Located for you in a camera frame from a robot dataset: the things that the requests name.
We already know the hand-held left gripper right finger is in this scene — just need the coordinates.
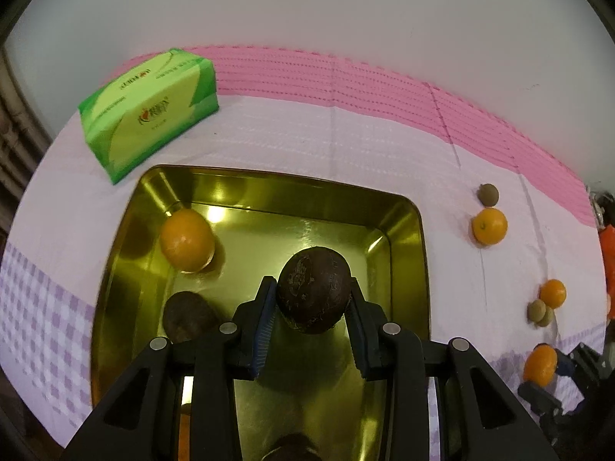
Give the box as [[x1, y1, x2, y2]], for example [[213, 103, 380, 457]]
[[343, 277, 560, 461]]

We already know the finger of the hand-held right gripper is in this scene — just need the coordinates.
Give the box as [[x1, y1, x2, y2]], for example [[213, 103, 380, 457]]
[[555, 350, 577, 378], [516, 381, 565, 416]]

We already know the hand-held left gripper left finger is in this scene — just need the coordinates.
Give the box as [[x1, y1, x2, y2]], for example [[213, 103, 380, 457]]
[[62, 276, 279, 461]]

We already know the orange mandarin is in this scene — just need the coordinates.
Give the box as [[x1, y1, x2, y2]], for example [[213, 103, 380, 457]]
[[472, 208, 509, 245], [178, 403, 193, 461], [160, 209, 215, 273], [540, 279, 568, 308], [523, 344, 559, 388]]

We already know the dark passion fruit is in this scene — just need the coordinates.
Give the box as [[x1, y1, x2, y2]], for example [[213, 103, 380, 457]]
[[262, 433, 322, 461], [276, 246, 351, 334], [162, 291, 223, 344]]

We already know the gold tin box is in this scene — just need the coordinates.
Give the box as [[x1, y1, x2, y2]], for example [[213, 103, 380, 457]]
[[90, 164, 431, 461]]

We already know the orange-red plastic object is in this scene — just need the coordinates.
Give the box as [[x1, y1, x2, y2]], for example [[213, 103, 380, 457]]
[[598, 225, 615, 320]]

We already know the green tissue pack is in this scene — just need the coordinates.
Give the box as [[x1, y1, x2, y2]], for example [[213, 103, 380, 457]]
[[78, 48, 220, 186]]

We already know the white cord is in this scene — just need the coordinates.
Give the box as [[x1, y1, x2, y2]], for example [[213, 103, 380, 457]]
[[587, 191, 607, 226]]

